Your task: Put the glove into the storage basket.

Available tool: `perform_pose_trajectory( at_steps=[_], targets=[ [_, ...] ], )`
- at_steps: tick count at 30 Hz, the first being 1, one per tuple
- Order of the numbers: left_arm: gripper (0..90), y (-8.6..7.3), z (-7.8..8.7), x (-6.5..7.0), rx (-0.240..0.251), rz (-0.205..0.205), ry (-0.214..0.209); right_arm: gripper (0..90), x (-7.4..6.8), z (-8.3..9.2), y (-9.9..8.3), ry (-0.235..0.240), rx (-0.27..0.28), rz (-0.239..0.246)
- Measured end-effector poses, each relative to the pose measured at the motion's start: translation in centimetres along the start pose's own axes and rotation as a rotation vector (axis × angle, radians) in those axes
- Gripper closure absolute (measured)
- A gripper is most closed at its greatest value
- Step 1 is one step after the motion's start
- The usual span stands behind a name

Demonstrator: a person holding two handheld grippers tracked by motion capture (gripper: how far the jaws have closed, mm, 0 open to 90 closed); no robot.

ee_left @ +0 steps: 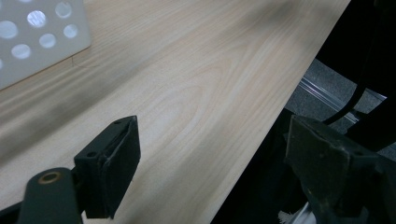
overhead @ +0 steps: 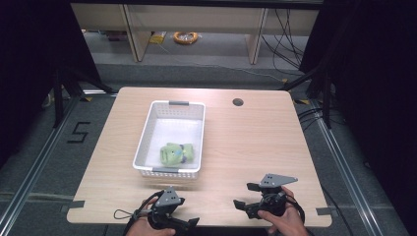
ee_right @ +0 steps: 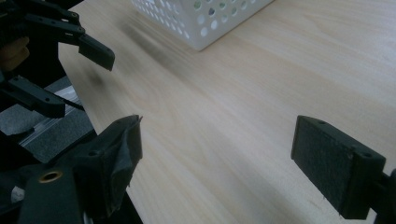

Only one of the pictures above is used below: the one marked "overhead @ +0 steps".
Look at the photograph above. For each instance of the grey tape strip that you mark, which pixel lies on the grey tape strip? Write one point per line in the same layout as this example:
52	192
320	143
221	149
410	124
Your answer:
77	204

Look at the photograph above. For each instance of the beige wooden desk frame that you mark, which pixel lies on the beige wooden desk frame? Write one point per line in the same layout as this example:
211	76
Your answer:
137	36

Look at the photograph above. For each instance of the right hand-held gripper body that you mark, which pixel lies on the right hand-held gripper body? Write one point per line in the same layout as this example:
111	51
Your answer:
273	180

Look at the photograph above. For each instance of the yellow packet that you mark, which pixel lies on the yellow packet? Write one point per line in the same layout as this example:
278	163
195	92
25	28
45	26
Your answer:
158	38

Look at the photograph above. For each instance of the person's left hand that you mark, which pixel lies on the person's left hand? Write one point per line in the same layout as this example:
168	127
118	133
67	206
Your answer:
144	229

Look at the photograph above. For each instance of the black metal stand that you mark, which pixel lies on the black metal stand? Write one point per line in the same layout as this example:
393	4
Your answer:
59	98
326	98

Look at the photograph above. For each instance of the metal floor rail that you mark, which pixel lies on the metal floor rail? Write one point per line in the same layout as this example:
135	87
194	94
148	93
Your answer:
347	170
36	167

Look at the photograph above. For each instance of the green plush toy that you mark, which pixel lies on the green plush toy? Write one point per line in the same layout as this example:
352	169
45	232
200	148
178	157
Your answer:
175	154

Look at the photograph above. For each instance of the person's right hand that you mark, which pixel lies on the person's right hand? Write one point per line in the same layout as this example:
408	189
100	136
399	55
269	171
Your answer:
288	224

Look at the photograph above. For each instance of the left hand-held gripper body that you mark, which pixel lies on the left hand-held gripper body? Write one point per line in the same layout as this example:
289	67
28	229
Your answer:
167	198

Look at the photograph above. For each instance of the white perforated plastic basket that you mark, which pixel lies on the white perforated plastic basket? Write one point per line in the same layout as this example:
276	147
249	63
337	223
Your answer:
177	128

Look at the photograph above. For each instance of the dark curtain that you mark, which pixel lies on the dark curtain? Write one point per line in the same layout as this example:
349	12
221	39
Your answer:
29	65
377	98

